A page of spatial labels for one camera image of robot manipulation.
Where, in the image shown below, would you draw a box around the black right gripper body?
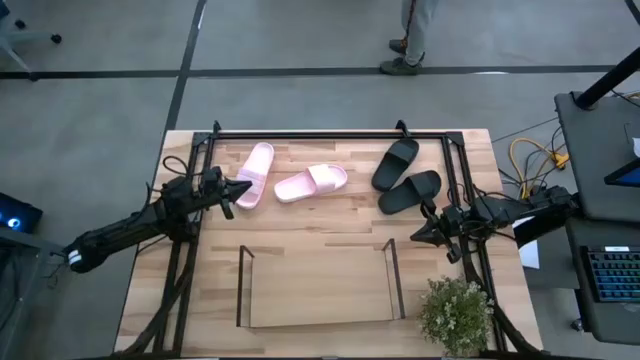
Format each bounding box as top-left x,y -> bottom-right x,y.
419,198 -> 469,265

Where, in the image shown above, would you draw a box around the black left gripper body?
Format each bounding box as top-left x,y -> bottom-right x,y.
198,165 -> 237,221

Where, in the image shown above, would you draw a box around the pink slide sandal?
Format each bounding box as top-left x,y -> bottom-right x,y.
273,163 -> 349,204
234,141 -> 276,210

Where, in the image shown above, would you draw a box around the black slide sandal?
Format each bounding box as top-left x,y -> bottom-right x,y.
377,169 -> 443,216
370,137 -> 421,193

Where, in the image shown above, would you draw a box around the potted green plant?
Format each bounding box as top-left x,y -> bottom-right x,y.
418,275 -> 496,357

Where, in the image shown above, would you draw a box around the white paper sheet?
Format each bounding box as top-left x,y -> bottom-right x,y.
512,214 -> 541,270

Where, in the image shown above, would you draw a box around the black metal bar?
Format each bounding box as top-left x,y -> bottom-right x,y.
514,207 -> 584,249

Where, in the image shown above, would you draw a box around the grey desk with keyboard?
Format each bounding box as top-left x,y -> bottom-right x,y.
564,217 -> 640,346

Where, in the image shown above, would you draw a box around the grey desk with black pole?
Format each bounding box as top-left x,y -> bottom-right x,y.
553,91 -> 640,224

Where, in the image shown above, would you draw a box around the backlit black keyboard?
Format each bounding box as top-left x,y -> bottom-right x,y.
579,244 -> 640,304

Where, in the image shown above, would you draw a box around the screen with blue display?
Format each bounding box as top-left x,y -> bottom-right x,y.
603,158 -> 640,189

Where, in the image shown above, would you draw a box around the black computer with blue light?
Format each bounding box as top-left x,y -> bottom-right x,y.
0,192 -> 44,235

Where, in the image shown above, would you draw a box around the grey metal stand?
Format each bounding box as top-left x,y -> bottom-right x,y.
0,227 -> 69,360

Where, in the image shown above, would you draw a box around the black pole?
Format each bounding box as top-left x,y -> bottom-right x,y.
573,47 -> 640,111

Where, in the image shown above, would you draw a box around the office chair with grey base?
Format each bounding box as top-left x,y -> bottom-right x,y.
0,0 -> 64,81

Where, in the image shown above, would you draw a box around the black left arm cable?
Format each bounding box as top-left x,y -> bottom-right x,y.
160,154 -> 194,177

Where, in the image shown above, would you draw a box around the yellow cable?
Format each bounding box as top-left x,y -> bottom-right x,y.
508,137 -> 571,201

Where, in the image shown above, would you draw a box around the black aluminium table frame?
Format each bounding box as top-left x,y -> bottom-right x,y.
117,119 -> 546,359

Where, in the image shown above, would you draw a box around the wooden shelf with black frame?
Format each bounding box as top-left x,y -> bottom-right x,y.
235,238 -> 407,330

